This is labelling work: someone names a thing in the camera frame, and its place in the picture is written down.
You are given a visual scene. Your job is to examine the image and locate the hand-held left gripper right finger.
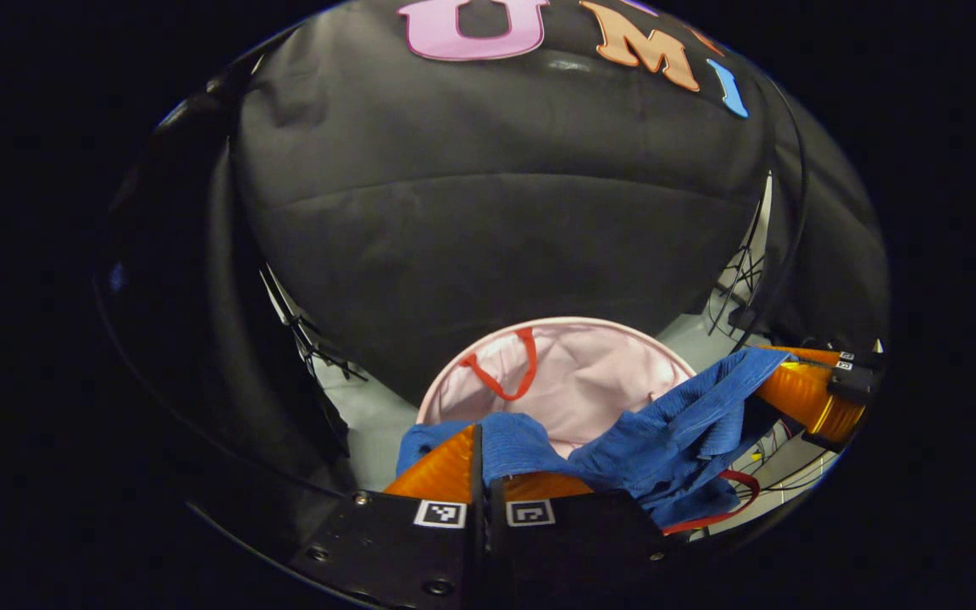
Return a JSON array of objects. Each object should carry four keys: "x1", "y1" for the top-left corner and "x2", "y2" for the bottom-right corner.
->
[{"x1": 488, "y1": 470, "x2": 685, "y2": 610}]

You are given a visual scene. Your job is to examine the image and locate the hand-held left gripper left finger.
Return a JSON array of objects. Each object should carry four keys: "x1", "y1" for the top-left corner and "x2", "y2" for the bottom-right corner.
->
[{"x1": 289, "y1": 424, "x2": 486, "y2": 610}]

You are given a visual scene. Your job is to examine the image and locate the blue corduroy shirt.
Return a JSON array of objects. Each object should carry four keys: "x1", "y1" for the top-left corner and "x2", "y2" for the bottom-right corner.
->
[{"x1": 394, "y1": 346, "x2": 795, "y2": 531}]

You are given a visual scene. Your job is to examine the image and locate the pink laundry hamper red handles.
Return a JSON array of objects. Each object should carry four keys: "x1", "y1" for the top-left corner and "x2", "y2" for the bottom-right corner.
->
[{"x1": 415, "y1": 316, "x2": 762, "y2": 537}]

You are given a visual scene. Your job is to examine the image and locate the black metal clothes rack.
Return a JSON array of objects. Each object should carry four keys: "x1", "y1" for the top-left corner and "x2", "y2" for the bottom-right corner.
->
[{"x1": 94, "y1": 51, "x2": 812, "y2": 509}]

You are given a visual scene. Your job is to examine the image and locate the black backdrop cloth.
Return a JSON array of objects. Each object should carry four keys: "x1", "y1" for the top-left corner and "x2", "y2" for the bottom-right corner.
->
[{"x1": 98, "y1": 0, "x2": 891, "y2": 501}]

